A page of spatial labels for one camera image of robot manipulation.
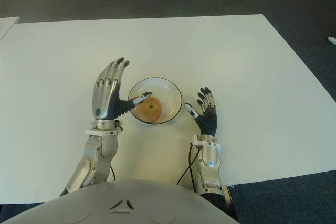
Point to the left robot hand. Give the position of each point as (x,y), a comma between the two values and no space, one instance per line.
(103,95)

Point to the yellow-red apple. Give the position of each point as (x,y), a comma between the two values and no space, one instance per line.
(149,111)

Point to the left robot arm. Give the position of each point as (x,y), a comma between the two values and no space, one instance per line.
(97,155)

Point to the white plate with black rim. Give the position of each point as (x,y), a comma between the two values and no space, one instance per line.
(168,93)

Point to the grey robot torso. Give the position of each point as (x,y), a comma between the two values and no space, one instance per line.
(118,203)

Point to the white side table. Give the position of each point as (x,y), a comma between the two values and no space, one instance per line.
(7,26)

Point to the white shoe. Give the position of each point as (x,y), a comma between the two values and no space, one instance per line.
(332,40)

